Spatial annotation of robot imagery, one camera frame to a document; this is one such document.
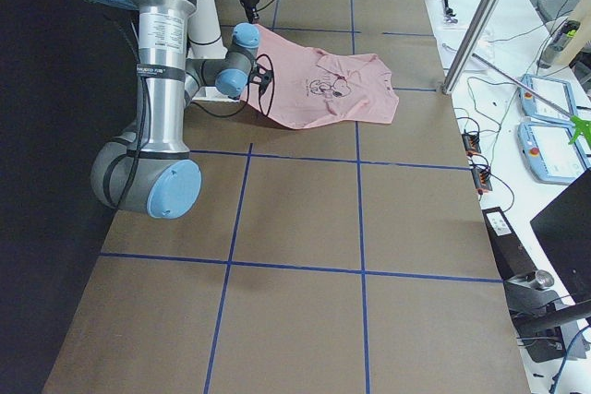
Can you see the pink Snoopy t-shirt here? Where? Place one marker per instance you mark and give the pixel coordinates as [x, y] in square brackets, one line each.
[313, 88]

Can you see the lower teach pendant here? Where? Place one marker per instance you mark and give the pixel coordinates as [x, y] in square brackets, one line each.
[549, 154]

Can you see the teach pendant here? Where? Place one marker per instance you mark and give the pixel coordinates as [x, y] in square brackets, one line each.
[559, 92]
[549, 154]

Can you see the upper teach pendant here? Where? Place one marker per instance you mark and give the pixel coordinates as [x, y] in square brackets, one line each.
[559, 92]

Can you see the black box with label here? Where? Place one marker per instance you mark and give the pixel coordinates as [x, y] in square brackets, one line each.
[510, 255]

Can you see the green plastic clamp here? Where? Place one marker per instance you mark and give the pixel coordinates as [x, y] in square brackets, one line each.
[581, 127]

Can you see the black monitor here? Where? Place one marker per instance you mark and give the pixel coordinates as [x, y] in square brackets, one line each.
[562, 229]

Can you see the aluminium frame post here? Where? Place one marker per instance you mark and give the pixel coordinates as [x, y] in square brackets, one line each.
[477, 25]

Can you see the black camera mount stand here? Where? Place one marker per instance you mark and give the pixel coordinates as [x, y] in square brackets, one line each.
[546, 324]

